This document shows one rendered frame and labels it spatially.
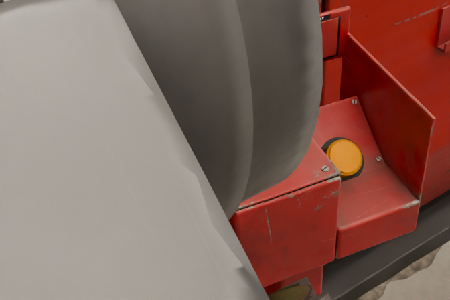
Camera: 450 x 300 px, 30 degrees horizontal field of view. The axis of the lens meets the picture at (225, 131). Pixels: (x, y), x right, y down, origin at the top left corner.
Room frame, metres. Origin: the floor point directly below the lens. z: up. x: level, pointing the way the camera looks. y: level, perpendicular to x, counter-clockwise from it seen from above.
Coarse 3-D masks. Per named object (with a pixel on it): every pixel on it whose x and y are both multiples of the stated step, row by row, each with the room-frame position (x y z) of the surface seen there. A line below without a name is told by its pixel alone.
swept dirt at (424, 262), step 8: (440, 248) 1.13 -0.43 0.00; (424, 256) 1.11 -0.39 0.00; (432, 256) 1.11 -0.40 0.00; (416, 264) 1.09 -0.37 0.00; (424, 264) 1.09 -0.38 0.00; (400, 272) 1.07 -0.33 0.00; (408, 272) 1.07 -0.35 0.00; (416, 272) 1.07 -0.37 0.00; (392, 280) 1.05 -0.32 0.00; (376, 288) 1.03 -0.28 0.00; (384, 288) 1.03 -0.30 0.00; (368, 296) 1.01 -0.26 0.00; (376, 296) 1.01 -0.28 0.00
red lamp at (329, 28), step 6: (336, 18) 0.71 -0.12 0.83; (324, 24) 0.71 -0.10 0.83; (330, 24) 0.71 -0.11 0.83; (336, 24) 0.71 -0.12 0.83; (324, 30) 0.71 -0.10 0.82; (330, 30) 0.71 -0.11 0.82; (336, 30) 0.71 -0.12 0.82; (324, 36) 0.71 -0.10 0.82; (330, 36) 0.71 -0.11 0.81; (336, 36) 0.71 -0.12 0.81; (324, 42) 0.71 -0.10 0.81; (330, 42) 0.71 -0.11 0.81; (336, 42) 0.71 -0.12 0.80; (324, 48) 0.71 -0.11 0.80; (330, 48) 0.71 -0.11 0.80; (336, 48) 0.71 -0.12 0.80; (324, 54) 0.71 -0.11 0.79; (330, 54) 0.71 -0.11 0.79
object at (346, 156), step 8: (336, 144) 0.63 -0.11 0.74; (344, 144) 0.63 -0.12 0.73; (352, 144) 0.63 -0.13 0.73; (328, 152) 0.63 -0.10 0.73; (336, 152) 0.63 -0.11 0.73; (344, 152) 0.63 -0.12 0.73; (352, 152) 0.63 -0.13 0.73; (360, 152) 0.63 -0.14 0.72; (336, 160) 0.62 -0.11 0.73; (344, 160) 0.62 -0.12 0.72; (352, 160) 0.62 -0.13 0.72; (360, 160) 0.62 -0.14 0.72; (344, 168) 0.61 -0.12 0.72; (352, 168) 0.61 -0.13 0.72; (344, 176) 0.61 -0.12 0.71
